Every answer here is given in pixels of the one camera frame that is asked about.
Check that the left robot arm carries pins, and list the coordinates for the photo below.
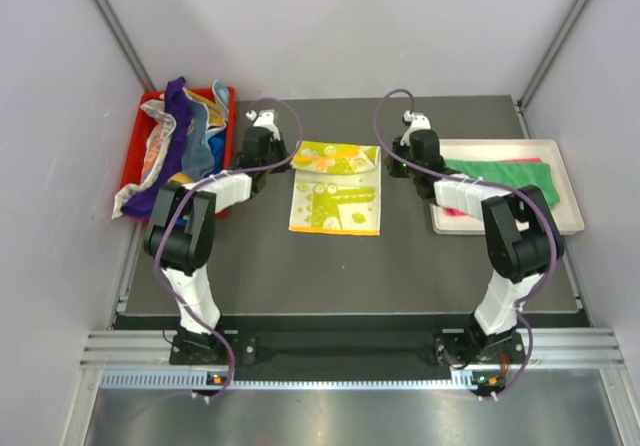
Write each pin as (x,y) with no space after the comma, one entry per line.
(181,232)

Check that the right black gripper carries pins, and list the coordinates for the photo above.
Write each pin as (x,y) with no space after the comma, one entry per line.
(391,165)

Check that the yellow patterned towel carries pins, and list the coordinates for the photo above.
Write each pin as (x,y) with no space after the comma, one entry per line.
(337,189)

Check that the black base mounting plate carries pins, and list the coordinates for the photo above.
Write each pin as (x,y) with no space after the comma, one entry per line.
(350,347)

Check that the green towel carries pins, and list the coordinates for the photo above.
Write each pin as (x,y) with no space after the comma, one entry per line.
(515,173)

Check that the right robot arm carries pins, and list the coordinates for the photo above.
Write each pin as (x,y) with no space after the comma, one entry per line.
(522,240)

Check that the grey blue towel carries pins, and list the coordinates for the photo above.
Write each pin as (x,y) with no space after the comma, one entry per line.
(197,161)

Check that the white patterned towel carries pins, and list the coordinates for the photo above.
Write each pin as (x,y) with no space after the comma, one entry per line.
(148,148)

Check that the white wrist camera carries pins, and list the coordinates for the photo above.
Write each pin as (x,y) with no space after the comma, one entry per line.
(415,122)
(265,119)

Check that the white plastic tray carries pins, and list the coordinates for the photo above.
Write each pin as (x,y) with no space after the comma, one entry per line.
(566,213)

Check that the aluminium frame rail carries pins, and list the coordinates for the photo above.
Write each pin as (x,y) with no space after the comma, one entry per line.
(140,360)

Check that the red plastic bin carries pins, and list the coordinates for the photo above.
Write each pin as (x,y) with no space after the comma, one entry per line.
(220,101)

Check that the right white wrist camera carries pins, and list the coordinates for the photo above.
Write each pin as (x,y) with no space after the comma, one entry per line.
(415,122)

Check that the purple towel front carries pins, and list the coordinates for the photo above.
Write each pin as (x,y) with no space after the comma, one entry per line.
(178,105)

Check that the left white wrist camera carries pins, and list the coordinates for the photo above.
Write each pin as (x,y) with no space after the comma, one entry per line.
(265,119)

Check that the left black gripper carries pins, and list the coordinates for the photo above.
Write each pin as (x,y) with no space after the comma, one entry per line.
(283,152)

